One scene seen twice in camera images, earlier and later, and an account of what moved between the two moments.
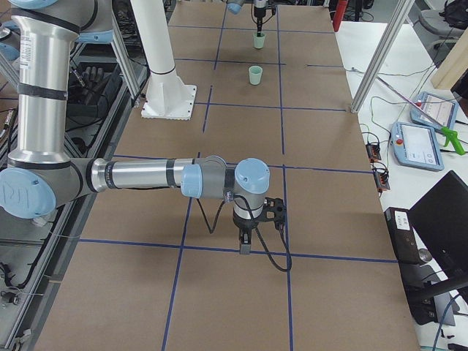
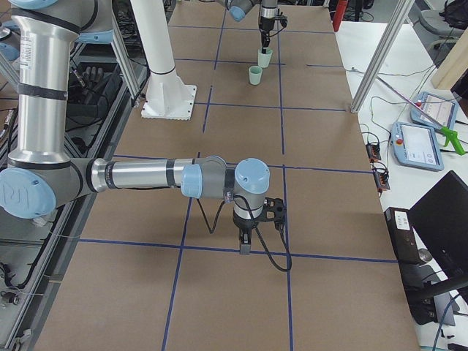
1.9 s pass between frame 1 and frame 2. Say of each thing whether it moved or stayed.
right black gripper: stayed
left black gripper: moved
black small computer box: stayed
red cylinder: stayed
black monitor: stayed
